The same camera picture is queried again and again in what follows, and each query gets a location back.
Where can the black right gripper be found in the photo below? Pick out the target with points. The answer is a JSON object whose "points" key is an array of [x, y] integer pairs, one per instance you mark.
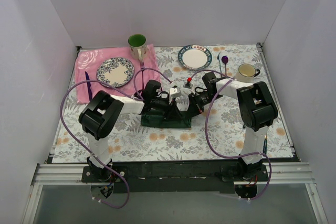
{"points": [[193, 104]]}

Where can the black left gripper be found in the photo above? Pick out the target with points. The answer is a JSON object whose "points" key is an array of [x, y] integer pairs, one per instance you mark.
{"points": [[170, 107]]}

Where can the dark green cloth napkin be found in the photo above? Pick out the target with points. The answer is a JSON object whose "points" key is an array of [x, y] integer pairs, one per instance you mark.
{"points": [[156, 119]]}

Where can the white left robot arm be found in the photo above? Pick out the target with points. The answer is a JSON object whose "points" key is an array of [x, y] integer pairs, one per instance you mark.
{"points": [[102, 112]]}

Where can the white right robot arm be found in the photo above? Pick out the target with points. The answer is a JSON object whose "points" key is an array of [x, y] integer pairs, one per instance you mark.
{"points": [[257, 111]]}

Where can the white plate blue lettered rim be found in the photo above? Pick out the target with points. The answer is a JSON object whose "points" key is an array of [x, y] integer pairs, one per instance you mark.
{"points": [[194, 57]]}

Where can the purple metallic fork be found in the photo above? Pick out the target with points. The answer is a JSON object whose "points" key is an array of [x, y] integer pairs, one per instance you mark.
{"points": [[142, 67]]}

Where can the blue metallic teaspoon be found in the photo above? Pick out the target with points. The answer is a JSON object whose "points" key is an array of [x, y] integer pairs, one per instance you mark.
{"points": [[219, 62]]}

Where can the purple metallic spoon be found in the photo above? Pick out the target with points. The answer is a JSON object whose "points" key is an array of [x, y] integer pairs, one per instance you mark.
{"points": [[224, 60]]}

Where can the blue floral patterned plate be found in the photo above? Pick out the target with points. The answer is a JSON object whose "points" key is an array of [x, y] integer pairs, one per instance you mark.
{"points": [[116, 72]]}

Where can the green interior ceramic mug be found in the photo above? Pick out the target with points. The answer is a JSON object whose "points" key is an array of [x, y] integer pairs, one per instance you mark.
{"points": [[138, 47]]}

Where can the purple blue knife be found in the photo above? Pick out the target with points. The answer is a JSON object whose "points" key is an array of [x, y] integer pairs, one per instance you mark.
{"points": [[88, 86]]}

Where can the pink cloth placemat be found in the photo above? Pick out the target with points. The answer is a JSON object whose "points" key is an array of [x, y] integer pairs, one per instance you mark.
{"points": [[89, 61]]}

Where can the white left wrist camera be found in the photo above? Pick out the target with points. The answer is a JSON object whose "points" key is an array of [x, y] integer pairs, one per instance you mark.
{"points": [[174, 92]]}

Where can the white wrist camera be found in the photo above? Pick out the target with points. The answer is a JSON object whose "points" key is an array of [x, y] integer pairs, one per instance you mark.
{"points": [[188, 84], [174, 92]]}

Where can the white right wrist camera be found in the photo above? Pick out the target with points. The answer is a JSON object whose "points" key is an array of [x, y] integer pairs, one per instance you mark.
{"points": [[188, 84]]}

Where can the cream enamel mug black handle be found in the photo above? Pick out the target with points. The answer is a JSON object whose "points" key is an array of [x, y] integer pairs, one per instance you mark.
{"points": [[246, 73]]}

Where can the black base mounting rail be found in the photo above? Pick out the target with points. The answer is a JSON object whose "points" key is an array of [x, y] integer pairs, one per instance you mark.
{"points": [[178, 176]]}

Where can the gold fork teal handle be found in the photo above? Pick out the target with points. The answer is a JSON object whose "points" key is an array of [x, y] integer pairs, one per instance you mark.
{"points": [[265, 145]]}

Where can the silver aluminium frame rail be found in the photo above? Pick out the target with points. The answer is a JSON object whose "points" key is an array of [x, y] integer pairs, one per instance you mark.
{"points": [[58, 174]]}

